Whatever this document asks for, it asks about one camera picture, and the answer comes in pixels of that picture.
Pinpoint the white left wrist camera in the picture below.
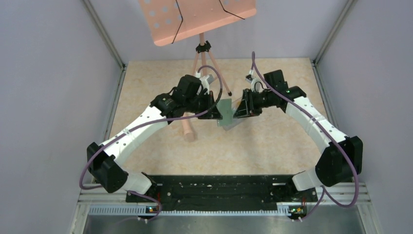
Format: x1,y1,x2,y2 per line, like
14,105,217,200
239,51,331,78
195,72,215,95

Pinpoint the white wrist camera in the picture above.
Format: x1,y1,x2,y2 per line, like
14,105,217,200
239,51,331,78
195,72,215,95
245,75,263,92

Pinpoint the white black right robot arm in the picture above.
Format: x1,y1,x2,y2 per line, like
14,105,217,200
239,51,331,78
233,70,363,201

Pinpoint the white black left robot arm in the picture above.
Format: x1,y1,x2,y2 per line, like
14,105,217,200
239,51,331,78
85,73,222,202

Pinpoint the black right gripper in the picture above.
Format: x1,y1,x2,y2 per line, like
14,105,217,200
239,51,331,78
234,88,275,118

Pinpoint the aluminium front rail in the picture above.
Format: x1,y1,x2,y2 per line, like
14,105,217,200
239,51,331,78
77,182,372,217

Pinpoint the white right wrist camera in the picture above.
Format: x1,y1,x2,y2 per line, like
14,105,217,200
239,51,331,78
245,75,263,92

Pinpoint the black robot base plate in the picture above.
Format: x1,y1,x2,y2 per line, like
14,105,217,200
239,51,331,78
147,175,318,206

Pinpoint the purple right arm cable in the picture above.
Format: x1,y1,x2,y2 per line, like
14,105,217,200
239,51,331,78
251,51,359,222

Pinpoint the pink music stand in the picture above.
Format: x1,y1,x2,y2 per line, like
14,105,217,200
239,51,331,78
138,0,257,75

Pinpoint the green leather card holder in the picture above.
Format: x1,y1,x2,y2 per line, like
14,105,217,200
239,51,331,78
217,98,233,127

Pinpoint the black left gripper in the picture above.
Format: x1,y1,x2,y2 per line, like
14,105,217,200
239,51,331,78
185,90,222,119

